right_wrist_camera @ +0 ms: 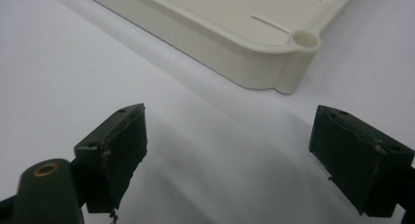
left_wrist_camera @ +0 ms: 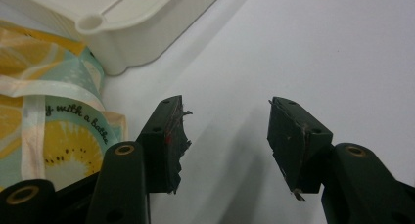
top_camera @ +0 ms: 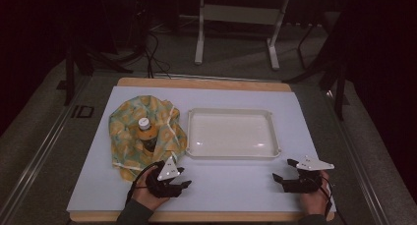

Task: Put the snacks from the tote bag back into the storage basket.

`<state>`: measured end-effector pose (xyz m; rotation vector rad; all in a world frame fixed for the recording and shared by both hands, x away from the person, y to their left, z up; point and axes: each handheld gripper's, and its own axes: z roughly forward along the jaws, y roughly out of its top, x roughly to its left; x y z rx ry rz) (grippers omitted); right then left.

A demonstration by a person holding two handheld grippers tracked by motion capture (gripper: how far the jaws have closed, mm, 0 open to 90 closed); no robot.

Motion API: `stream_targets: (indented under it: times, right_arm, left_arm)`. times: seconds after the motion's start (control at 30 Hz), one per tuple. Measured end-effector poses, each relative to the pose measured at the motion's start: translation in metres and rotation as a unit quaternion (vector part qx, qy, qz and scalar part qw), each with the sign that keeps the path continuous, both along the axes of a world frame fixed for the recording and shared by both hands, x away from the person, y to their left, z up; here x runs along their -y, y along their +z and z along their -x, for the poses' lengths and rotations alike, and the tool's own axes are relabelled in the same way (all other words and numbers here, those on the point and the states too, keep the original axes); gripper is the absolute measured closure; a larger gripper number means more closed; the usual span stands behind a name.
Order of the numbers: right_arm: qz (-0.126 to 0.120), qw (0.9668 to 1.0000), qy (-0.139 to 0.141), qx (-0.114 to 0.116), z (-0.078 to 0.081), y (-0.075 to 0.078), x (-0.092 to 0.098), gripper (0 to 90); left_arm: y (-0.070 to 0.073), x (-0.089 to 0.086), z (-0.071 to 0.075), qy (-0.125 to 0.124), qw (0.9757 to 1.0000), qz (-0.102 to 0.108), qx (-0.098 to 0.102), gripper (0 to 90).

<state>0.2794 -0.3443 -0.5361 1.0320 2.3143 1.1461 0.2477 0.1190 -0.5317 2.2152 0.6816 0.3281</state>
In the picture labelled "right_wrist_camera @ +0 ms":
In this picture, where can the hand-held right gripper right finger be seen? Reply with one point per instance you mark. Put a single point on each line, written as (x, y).
(359, 165)

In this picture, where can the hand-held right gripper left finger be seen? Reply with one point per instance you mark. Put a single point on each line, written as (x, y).
(112, 158)

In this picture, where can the white plastic tray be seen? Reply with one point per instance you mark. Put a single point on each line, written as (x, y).
(208, 25)

